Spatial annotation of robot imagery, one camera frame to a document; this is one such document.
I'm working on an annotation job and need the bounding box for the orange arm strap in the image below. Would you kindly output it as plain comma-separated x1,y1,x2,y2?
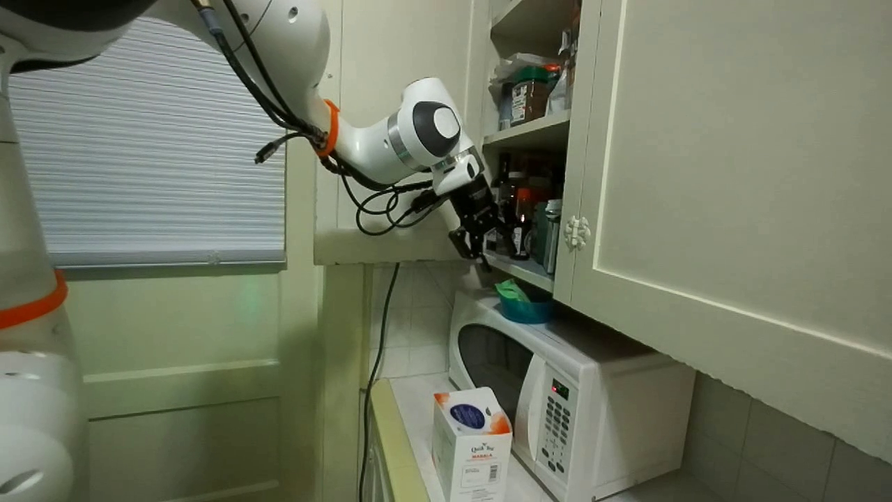
314,99,343,161

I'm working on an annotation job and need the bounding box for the cream cabinet door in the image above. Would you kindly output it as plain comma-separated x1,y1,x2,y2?
555,0,892,461

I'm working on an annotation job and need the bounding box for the cream upper cabinet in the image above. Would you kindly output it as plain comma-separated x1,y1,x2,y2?
478,0,581,294

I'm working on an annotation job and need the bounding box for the white orange cotton swab box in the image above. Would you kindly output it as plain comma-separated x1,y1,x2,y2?
431,387,513,502

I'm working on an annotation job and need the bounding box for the teal blue bowl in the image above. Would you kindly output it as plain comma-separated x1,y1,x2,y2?
496,280,555,325

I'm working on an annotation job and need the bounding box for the dark sauce bottle red cap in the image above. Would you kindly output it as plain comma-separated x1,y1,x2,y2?
513,187,534,260

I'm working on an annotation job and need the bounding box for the white microwave oven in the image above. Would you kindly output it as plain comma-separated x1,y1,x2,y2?
447,294,693,502

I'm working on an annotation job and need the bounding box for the white window blind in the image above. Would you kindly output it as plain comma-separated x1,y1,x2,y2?
11,16,284,267

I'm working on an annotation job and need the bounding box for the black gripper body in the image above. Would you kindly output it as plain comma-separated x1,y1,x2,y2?
447,180,499,260

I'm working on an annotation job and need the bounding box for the black power cord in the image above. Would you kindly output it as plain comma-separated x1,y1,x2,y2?
355,263,401,502

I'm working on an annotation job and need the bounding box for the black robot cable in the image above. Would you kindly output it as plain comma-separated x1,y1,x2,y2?
191,0,447,240

